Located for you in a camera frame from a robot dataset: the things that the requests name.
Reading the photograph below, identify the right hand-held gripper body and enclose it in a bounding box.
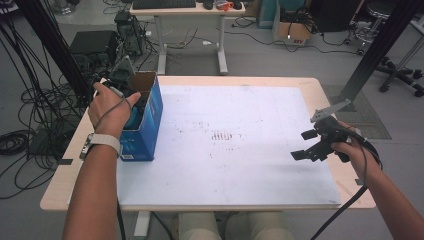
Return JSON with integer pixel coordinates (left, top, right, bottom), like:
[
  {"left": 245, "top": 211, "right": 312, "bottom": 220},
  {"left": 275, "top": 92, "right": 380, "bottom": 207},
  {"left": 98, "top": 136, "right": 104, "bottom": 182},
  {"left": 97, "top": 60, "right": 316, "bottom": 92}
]
[{"left": 309, "top": 98, "right": 355, "bottom": 164}]

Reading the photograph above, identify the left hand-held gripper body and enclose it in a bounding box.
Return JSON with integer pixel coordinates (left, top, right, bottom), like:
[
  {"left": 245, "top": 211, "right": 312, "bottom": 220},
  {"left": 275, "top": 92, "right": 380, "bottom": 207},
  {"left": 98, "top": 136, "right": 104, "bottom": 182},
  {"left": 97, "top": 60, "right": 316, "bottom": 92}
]
[{"left": 102, "top": 54, "right": 150, "bottom": 113}]

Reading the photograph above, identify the blue cardboard box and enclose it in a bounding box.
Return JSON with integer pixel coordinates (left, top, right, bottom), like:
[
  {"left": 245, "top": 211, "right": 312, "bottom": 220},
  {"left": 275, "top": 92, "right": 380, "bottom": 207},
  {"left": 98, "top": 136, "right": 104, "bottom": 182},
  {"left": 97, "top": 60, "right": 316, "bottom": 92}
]
[{"left": 118, "top": 71, "right": 165, "bottom": 163}]

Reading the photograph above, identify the person's right hand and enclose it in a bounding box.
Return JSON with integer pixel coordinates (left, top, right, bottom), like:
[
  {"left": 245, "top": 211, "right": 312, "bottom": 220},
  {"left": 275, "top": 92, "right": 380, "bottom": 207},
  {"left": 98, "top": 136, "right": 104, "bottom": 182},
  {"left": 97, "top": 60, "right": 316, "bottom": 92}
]
[{"left": 329, "top": 120, "right": 383, "bottom": 183}]

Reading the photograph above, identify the person's left hand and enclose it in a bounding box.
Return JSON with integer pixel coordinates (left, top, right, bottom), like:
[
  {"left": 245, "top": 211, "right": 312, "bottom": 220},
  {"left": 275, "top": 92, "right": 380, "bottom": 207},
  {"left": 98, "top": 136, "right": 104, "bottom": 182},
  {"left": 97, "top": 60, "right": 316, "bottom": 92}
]
[{"left": 87, "top": 82, "right": 142, "bottom": 140}]

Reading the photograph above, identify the grey floor mat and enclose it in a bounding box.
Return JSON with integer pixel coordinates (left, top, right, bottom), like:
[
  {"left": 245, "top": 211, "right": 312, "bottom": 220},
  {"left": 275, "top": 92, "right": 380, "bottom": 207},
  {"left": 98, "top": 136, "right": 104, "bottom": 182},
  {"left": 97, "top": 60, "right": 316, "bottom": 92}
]
[{"left": 320, "top": 84, "right": 393, "bottom": 141}]

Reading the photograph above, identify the black equipment case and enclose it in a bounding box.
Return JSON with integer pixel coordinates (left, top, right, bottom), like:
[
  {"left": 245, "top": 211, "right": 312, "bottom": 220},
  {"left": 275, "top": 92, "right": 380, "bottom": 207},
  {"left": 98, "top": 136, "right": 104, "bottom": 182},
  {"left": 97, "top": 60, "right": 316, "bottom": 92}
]
[{"left": 69, "top": 30, "right": 120, "bottom": 69}]

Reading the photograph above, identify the black computer tower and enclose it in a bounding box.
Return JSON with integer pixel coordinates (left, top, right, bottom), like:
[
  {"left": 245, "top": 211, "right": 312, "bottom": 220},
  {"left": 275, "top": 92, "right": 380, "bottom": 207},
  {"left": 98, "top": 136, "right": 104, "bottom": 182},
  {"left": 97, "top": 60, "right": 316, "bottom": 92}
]
[{"left": 114, "top": 10, "right": 148, "bottom": 58}]

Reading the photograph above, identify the white table mat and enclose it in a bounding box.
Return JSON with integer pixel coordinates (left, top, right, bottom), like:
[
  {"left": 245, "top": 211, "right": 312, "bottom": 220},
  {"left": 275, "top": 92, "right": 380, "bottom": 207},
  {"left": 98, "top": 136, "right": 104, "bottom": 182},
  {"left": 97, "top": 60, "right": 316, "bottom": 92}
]
[{"left": 115, "top": 84, "right": 341, "bottom": 206}]

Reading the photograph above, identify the black keyboard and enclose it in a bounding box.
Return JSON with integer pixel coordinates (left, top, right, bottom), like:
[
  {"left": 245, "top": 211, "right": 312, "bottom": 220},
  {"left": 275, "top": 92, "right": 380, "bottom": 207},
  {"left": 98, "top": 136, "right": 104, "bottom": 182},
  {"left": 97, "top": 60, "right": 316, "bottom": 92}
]
[{"left": 131, "top": 0, "right": 197, "bottom": 10}]

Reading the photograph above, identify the person's right leg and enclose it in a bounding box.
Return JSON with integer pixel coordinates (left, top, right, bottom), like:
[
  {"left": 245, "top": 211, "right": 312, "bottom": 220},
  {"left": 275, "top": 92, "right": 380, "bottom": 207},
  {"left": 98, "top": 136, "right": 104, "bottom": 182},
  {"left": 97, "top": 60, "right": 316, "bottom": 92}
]
[{"left": 226, "top": 211, "right": 296, "bottom": 240}]

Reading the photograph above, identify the person's leg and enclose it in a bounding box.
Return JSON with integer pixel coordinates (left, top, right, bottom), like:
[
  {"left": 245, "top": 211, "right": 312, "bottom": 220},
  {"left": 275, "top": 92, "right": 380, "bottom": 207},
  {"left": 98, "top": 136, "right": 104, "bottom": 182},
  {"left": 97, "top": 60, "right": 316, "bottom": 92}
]
[
  {"left": 178, "top": 211, "right": 223, "bottom": 240},
  {"left": 226, "top": 211, "right": 296, "bottom": 240}
]

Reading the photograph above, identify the black office chair base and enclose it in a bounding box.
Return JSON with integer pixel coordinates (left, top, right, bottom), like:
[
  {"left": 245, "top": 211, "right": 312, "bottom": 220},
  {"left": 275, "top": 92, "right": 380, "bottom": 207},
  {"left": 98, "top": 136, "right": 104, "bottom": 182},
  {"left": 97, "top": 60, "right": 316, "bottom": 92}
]
[{"left": 375, "top": 55, "right": 424, "bottom": 98}]

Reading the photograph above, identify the white desk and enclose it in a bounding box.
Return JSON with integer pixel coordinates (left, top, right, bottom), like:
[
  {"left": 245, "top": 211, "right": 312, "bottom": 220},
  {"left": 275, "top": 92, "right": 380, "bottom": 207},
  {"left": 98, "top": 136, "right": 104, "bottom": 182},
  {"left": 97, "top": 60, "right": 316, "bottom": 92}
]
[{"left": 129, "top": 0, "right": 247, "bottom": 76}]

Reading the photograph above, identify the brown cardboard box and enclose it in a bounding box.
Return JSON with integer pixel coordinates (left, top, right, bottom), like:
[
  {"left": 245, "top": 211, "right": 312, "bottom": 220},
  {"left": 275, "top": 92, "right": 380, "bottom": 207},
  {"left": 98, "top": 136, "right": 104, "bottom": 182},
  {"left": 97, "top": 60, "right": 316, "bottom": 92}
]
[{"left": 272, "top": 2, "right": 318, "bottom": 47}]

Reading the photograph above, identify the chrome round stool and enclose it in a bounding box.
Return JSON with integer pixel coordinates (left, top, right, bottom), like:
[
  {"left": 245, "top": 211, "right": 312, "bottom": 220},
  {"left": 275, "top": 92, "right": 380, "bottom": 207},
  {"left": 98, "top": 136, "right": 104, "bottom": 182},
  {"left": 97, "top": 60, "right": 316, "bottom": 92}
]
[{"left": 344, "top": 0, "right": 398, "bottom": 56}]

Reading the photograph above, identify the orange small object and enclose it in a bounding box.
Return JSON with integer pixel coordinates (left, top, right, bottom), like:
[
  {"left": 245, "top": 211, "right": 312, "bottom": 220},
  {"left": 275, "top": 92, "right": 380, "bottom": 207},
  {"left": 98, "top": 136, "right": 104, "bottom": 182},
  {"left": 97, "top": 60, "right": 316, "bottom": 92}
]
[{"left": 215, "top": 0, "right": 235, "bottom": 12}]

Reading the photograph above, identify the person's left leg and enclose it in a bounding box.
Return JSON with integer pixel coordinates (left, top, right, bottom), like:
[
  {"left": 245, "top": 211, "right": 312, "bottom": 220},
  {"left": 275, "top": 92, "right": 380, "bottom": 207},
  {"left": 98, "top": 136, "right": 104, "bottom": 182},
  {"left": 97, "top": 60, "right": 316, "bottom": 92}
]
[{"left": 178, "top": 211, "right": 223, "bottom": 240}]

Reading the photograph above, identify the teal carton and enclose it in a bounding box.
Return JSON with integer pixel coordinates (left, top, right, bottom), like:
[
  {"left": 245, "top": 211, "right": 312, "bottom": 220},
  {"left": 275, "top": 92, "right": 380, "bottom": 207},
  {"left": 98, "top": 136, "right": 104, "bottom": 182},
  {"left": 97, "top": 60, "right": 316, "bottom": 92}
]
[{"left": 257, "top": 0, "right": 278, "bottom": 30}]

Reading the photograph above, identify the white table leg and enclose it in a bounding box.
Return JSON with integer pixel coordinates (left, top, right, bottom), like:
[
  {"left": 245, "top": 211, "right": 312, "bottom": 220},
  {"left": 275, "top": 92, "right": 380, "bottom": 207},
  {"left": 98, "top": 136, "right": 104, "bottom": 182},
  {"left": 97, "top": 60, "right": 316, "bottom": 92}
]
[{"left": 133, "top": 210, "right": 152, "bottom": 238}]

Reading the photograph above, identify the thin grey left wrist cord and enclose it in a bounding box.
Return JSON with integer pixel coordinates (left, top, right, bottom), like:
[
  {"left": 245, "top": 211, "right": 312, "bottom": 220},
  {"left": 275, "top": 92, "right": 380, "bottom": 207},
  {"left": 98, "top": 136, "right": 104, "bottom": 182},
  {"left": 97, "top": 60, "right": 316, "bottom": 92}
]
[{"left": 93, "top": 85, "right": 133, "bottom": 132}]

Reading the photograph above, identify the thin grey wrist cord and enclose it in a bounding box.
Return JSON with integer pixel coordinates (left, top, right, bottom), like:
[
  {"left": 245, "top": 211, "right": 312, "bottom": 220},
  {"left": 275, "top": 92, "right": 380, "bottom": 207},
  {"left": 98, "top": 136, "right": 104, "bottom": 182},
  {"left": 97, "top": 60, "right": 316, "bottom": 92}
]
[
  {"left": 346, "top": 132, "right": 370, "bottom": 188},
  {"left": 93, "top": 85, "right": 133, "bottom": 132}
]

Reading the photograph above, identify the thin grey right wrist cord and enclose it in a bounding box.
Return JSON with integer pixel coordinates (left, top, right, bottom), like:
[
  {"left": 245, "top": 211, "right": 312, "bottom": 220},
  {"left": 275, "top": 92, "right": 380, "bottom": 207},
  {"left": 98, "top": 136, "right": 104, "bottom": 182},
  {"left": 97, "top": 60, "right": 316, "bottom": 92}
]
[{"left": 346, "top": 132, "right": 370, "bottom": 188}]

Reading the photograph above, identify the thick black right gripper cable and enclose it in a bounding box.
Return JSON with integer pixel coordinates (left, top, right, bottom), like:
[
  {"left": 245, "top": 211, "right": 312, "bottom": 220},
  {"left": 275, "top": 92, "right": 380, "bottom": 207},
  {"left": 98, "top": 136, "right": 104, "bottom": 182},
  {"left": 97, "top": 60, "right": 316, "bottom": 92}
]
[{"left": 309, "top": 130, "right": 384, "bottom": 240}]

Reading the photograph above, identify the white strap wristwatch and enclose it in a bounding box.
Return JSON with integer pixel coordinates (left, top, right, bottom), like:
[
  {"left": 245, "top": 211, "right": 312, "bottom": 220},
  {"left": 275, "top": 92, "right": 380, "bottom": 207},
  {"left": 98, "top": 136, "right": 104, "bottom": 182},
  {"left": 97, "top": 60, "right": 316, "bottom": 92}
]
[{"left": 78, "top": 132, "right": 122, "bottom": 161}]

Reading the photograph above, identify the black metal stand post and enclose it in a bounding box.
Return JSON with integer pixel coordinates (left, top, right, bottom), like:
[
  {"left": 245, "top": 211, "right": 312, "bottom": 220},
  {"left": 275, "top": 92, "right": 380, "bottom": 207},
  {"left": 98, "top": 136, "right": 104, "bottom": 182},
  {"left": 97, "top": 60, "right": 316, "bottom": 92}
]
[
  {"left": 13, "top": 0, "right": 94, "bottom": 101},
  {"left": 332, "top": 0, "right": 424, "bottom": 113}
]

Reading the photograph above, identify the bundle of black floor cables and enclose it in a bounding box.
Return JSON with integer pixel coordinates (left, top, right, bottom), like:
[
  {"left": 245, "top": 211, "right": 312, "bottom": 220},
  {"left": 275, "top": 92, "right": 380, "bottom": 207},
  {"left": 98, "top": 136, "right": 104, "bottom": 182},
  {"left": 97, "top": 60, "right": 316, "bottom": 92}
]
[{"left": 0, "top": 18, "right": 88, "bottom": 201}]

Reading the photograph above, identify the long black floor cable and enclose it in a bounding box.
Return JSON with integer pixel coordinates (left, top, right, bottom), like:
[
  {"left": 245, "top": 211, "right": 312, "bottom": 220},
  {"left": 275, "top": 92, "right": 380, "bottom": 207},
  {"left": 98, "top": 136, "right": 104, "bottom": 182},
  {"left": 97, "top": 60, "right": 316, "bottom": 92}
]
[{"left": 215, "top": 27, "right": 358, "bottom": 56}]

